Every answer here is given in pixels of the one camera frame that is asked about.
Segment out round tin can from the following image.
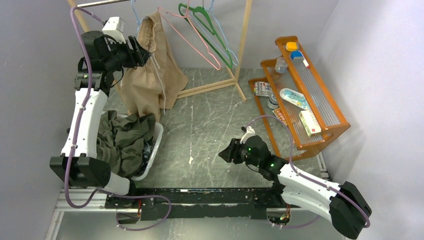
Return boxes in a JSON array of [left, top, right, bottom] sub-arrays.
[[267, 93, 279, 110]]

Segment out light blue wire hanger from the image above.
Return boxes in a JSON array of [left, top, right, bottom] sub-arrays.
[[192, 0, 239, 67]]

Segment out green hanger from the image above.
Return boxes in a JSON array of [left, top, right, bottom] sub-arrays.
[[178, 2, 234, 70]]

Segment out pink wire hanger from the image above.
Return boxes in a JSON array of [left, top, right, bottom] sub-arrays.
[[156, 0, 222, 71]]

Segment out white plastic laundry basket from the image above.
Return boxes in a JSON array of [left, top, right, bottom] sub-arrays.
[[99, 112, 165, 182]]

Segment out olive green shorts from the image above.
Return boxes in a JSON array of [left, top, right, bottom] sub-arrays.
[[96, 109, 157, 179]]

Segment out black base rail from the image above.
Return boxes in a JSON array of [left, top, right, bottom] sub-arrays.
[[132, 187, 287, 221]]

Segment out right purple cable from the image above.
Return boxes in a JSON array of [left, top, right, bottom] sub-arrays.
[[244, 115, 372, 229]]

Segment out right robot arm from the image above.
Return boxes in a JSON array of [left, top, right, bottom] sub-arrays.
[[218, 135, 372, 240]]

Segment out orange wooden shelf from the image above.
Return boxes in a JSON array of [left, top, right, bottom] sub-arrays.
[[248, 35, 351, 161]]

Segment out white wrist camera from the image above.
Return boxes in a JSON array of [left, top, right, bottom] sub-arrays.
[[240, 126, 256, 144], [101, 16, 126, 44]]

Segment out white red box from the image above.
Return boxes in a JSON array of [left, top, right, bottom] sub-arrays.
[[299, 110, 322, 137]]

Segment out yellow sponge block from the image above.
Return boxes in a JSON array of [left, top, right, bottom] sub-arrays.
[[285, 41, 299, 52]]

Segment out colourful snack packet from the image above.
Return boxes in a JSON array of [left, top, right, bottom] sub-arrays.
[[253, 81, 273, 97]]

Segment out clear plastic jar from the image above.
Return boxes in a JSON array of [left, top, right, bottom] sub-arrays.
[[274, 56, 288, 74]]

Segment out wooden clothes rack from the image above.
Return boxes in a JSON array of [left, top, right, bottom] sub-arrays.
[[67, 0, 254, 102]]

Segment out light blue oval package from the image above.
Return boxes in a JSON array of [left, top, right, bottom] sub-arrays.
[[279, 88, 310, 111]]

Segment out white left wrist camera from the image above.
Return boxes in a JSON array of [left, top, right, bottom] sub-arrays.
[[101, 16, 126, 44]]

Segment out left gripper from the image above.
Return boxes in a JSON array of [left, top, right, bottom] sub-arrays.
[[105, 35, 153, 72]]

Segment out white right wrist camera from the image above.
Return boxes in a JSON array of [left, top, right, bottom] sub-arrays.
[[240, 126, 256, 144]]

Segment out crayon pack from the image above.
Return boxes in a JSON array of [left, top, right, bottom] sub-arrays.
[[272, 108, 288, 126]]

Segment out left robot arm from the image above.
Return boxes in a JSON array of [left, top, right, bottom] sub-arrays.
[[49, 30, 151, 208]]

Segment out blue white box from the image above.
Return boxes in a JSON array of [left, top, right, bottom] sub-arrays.
[[290, 50, 310, 69]]

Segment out beige shorts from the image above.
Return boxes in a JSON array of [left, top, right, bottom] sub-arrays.
[[120, 12, 189, 122]]

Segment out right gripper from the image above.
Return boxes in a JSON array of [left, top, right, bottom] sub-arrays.
[[218, 138, 261, 168]]

